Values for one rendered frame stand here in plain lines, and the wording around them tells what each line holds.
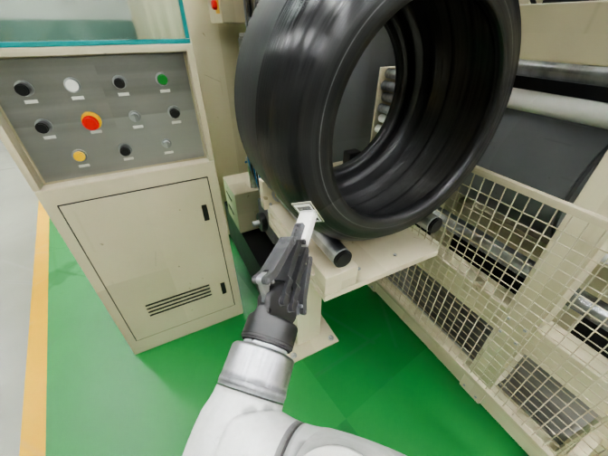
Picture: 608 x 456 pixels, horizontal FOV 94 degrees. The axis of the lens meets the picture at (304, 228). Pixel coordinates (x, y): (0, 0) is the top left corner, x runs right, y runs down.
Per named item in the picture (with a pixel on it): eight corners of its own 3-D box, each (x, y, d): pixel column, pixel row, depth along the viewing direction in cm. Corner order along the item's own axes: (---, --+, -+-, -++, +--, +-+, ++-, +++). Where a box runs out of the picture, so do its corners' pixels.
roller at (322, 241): (271, 188, 85) (285, 182, 86) (276, 200, 88) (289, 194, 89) (334, 258, 60) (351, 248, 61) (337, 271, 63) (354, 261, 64)
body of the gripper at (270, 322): (226, 334, 39) (251, 272, 43) (261, 351, 44) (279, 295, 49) (270, 343, 35) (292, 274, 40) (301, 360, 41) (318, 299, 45)
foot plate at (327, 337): (270, 321, 155) (270, 319, 154) (313, 304, 165) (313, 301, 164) (290, 365, 136) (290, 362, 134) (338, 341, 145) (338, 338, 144)
